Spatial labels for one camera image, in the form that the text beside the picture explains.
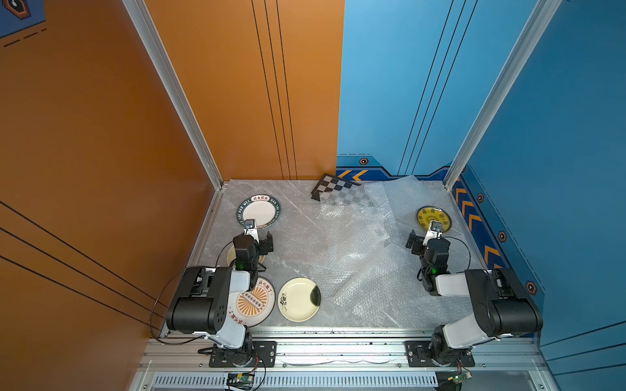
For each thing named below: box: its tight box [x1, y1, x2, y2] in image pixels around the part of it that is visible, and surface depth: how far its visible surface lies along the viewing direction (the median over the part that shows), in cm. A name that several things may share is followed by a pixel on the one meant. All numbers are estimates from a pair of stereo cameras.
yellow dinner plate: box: [416, 205, 453, 233], surface depth 108 cm
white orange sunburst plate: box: [228, 276, 277, 328], surface depth 84 cm
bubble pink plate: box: [327, 247, 441, 329], surface depth 86 cm
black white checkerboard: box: [310, 173, 362, 202], surface depth 118 cm
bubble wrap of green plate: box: [382, 175, 448, 224], surface depth 115 cm
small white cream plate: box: [277, 276, 322, 323], surface depth 85 cm
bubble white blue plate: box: [236, 193, 282, 229], surface depth 112 cm
